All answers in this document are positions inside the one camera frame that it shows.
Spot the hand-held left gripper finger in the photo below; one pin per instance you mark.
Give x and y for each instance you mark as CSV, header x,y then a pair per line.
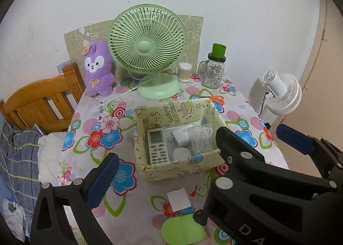
x,y
103,180

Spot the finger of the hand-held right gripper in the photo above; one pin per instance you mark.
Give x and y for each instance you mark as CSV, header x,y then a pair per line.
x,y
294,137
241,170

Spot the clear cotton swab box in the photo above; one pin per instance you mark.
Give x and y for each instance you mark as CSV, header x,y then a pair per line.
x,y
202,139

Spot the small round white case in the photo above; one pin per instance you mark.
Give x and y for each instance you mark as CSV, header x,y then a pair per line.
x,y
181,154

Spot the black car key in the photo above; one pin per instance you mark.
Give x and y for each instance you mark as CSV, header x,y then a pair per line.
x,y
199,217

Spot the yellow printed fabric storage box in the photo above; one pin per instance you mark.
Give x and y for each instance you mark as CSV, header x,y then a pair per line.
x,y
166,171

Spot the white remote control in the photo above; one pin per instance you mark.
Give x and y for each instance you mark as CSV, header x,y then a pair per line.
x,y
156,145

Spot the small white square box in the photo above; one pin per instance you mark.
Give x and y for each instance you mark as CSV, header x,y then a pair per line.
x,y
179,199

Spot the white charger adapter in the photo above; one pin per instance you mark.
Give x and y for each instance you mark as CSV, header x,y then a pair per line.
x,y
181,135

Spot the white floor fan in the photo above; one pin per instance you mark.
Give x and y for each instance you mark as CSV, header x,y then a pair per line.
x,y
284,92

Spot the white pillow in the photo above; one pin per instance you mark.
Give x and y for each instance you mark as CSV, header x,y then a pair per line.
x,y
51,151

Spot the beige door panel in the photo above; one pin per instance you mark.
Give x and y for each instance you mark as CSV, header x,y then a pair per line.
x,y
329,73

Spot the grey plaid pillow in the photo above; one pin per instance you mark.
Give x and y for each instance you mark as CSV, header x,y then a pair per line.
x,y
18,159

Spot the white cloth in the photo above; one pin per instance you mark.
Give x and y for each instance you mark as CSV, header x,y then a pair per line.
x,y
13,215

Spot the glass mug with green lid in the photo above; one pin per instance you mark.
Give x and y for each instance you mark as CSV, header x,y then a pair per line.
x,y
213,73

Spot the wooden bed headboard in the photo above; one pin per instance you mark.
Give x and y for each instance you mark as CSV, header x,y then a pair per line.
x,y
40,97

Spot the purple plush toy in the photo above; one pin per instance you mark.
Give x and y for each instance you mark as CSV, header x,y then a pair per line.
x,y
97,73

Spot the clear jar of cotton swabs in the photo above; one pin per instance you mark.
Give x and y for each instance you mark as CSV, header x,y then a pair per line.
x,y
185,73

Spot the green desk fan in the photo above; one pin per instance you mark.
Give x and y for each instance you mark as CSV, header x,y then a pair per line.
x,y
144,46

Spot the blue wall sticker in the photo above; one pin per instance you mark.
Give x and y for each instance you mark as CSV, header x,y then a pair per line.
x,y
62,66

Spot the beige patterned wall panel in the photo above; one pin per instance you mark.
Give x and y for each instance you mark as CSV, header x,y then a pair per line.
x,y
77,38

